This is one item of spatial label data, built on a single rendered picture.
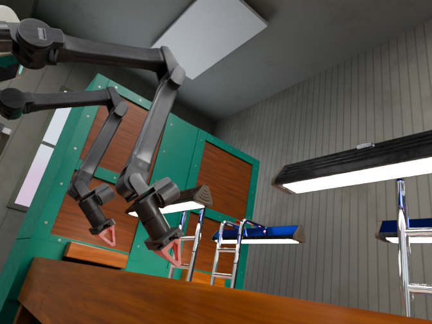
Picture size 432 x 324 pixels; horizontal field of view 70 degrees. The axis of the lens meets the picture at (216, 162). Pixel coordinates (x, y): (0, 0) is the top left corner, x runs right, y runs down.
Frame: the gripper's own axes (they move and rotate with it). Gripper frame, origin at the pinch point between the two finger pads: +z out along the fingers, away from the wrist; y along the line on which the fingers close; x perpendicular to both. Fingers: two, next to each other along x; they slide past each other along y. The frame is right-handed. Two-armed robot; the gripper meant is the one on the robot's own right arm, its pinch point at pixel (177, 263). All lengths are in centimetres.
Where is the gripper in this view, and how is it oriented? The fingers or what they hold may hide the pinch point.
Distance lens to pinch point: 87.9
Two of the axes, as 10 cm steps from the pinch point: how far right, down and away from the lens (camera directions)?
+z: 4.6, 8.8, 1.5
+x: -6.3, 4.4, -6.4
